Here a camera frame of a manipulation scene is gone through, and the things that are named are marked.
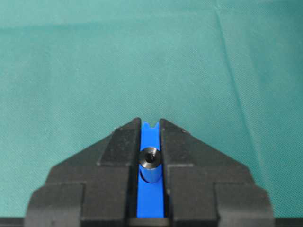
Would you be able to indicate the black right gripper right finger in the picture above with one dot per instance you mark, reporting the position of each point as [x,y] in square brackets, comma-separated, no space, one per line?
[207,188]

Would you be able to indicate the blue plastic gear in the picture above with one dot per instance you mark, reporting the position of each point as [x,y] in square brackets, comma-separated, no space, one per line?
[150,198]

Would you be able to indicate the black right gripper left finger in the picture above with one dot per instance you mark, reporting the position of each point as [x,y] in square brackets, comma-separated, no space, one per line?
[93,188]

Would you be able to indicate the green cloth mat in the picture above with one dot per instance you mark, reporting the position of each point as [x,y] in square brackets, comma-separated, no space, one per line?
[230,72]

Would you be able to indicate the silver metal shaft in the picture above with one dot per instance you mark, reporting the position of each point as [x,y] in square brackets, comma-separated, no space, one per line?
[150,162]

